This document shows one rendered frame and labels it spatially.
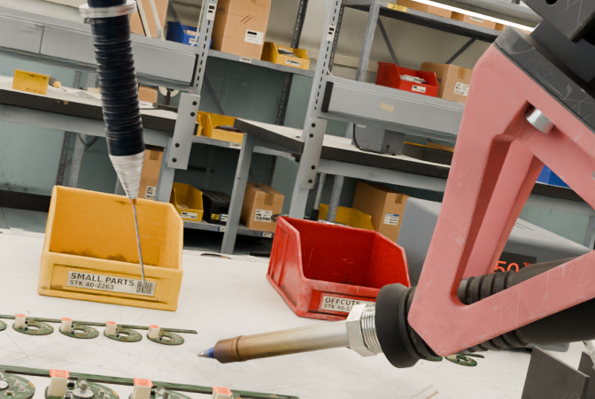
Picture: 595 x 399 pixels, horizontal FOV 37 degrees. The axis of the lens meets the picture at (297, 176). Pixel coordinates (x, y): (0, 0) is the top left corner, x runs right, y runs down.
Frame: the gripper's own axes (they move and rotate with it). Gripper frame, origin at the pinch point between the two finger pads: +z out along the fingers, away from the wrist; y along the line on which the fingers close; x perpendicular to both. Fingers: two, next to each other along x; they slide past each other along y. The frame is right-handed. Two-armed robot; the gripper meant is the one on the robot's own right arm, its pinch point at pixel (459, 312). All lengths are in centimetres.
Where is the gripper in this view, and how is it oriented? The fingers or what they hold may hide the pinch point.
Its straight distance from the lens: 25.5
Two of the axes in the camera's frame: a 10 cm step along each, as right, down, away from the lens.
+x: 6.3, 6.8, -3.8
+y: -5.1, -0.1, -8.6
